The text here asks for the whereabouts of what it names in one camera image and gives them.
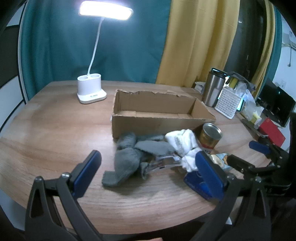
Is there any silver metal tool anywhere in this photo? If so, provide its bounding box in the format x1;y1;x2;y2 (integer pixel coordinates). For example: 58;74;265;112
148;156;183;173

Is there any cartoon print snack packet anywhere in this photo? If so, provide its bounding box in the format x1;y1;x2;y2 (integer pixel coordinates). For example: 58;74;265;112
209;153;232;172

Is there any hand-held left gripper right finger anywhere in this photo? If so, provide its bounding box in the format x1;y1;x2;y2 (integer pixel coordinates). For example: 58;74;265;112
192;151;271;241

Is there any yellow sponge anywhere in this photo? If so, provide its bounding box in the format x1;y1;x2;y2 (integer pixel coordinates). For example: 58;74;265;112
228;77;241;90

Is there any stainless steel tumbler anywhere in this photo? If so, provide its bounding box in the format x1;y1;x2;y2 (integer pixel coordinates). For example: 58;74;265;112
202;68;228;107

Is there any clear plastic bag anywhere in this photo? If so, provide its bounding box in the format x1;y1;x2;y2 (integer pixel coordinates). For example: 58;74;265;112
240;97;264;124
229;72;257;100

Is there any cardboard box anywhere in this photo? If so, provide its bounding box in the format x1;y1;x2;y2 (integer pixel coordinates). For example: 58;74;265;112
112;89;216;139

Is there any black monitor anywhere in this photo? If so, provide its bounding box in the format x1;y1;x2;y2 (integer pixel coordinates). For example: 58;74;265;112
255;80;296;127

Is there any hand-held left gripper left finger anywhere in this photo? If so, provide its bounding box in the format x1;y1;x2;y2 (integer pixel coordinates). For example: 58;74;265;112
25;150;102;241

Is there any teal curtain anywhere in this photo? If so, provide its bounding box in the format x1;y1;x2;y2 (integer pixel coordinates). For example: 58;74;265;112
20;0;173;100

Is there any red box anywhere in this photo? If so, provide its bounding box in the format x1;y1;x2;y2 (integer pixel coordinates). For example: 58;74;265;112
258;118;286;147

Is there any grey sock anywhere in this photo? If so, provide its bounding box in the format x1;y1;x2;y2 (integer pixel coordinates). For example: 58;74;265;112
102;148;155;188
135;140;176;160
116;132;137;151

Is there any white desk lamp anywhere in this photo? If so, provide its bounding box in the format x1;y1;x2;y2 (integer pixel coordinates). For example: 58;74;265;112
77;0;134;104

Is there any blue packet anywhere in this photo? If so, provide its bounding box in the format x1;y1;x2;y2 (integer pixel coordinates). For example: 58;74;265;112
184;171;218;201

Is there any white perforated basket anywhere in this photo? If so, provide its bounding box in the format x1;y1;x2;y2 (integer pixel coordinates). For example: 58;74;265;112
215;87;243;120

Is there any white sock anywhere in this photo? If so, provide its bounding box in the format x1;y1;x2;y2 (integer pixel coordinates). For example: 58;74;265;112
180;148;202;173
165;129;200;156

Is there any white wall fixture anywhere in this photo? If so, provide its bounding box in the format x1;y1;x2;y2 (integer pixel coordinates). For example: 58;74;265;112
282;31;296;49

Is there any yellow curtain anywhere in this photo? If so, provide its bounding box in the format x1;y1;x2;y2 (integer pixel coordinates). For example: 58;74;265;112
156;0;238;88

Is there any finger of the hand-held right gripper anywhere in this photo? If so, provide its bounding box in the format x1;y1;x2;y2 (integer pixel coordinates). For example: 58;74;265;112
249;137;289;163
227;155;266;179

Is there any red label tin can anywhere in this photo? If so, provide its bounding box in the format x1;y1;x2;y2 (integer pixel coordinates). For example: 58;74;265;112
199;123;223;154

